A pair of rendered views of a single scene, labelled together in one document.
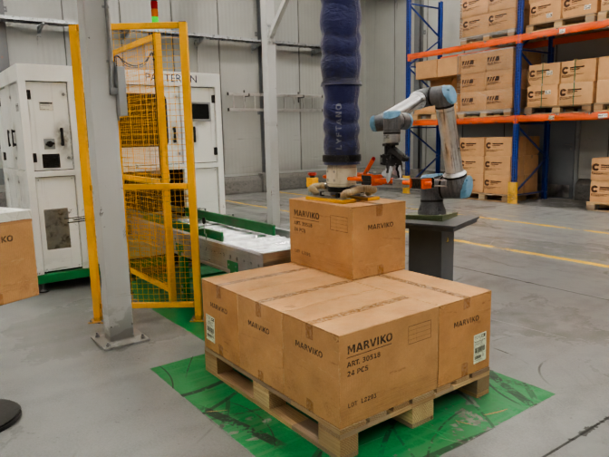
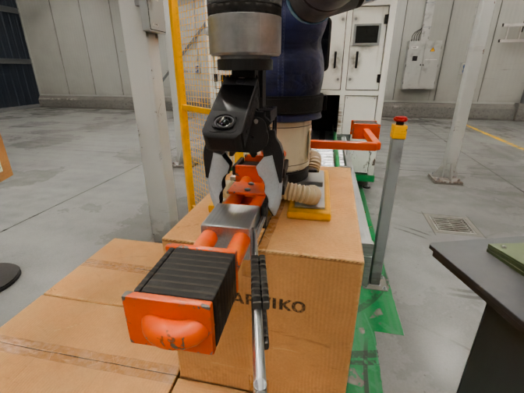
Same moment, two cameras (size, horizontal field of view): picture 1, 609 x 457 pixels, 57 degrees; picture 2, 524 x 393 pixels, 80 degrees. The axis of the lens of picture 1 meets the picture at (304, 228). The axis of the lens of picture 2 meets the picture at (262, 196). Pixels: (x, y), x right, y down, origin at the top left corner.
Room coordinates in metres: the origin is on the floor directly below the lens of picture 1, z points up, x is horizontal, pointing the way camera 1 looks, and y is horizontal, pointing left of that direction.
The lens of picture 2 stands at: (2.71, -0.81, 1.26)
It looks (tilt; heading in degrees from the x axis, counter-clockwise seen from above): 22 degrees down; 48
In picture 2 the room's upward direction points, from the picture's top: straight up
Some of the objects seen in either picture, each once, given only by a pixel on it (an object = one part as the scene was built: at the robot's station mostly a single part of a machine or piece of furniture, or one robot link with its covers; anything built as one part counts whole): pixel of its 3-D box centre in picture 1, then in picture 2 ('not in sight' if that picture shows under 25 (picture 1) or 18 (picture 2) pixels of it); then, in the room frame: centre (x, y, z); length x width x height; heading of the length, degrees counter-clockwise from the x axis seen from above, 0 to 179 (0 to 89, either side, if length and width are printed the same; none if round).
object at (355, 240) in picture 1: (345, 232); (279, 254); (3.30, -0.25, 0.74); 0.60 x 0.40 x 0.40; 35
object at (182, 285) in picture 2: (420, 183); (188, 292); (2.82, -0.59, 1.07); 0.08 x 0.07 x 0.05; 38
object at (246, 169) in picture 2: (372, 179); (261, 175); (3.10, -0.38, 1.07); 0.10 x 0.08 x 0.06; 128
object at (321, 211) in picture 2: (353, 194); (311, 185); (3.36, -0.30, 0.97); 0.34 x 0.10 x 0.05; 38
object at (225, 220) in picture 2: (401, 182); (232, 229); (2.93, -0.51, 1.07); 0.07 x 0.07 x 0.04; 38
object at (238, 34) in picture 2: (391, 139); (242, 40); (2.99, -0.47, 1.30); 0.10 x 0.09 x 0.05; 127
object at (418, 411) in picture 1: (338, 367); not in sight; (2.87, -0.17, 0.07); 1.20 x 1.00 x 0.14; 37
